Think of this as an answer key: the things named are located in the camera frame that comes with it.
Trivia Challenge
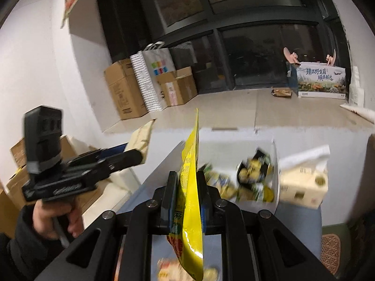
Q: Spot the black yellow chips bag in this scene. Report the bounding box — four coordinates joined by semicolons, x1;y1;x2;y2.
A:
236;148;274;189

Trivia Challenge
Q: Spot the printed landscape gift box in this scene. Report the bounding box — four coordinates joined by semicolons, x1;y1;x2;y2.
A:
296;62;346;100

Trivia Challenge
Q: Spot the large brown cardboard box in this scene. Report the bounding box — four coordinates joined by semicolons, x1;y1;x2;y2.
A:
104;58;147;120

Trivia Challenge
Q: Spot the yellow tissue pack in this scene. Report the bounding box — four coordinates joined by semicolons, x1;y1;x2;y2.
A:
278;145;330;209

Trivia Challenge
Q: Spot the small brown cardboard box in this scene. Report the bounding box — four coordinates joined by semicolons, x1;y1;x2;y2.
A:
157;67;198;107

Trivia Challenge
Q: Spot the person's left hand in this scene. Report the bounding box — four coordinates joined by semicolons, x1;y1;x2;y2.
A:
32;200;84;240

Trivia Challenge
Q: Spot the person's left forearm black sleeve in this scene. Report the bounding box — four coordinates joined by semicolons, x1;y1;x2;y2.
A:
1;204;64;280

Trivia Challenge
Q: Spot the cream leather sofa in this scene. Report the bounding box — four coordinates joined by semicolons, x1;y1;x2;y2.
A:
78;167;140;229

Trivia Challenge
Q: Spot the white plastic bottle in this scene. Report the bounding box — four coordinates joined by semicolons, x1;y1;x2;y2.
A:
348;66;365;108

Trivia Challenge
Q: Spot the white open cardboard box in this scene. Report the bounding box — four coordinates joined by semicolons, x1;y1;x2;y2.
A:
140;138;280;214

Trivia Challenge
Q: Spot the dark blue small box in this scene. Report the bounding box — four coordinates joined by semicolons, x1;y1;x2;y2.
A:
286;62;299;93

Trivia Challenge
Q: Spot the pale yellow snack bag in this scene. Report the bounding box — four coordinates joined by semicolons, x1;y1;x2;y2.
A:
200;164;275;202

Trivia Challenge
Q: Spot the brown cardboard box near sofa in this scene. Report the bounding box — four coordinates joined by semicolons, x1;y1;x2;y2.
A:
1;135;109;239

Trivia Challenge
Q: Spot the white dotted paper bag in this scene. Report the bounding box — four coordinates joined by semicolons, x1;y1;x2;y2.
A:
130;41;175;112

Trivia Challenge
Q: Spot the small snack on windowsill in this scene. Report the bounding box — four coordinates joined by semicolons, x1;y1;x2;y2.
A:
271;88;293;98

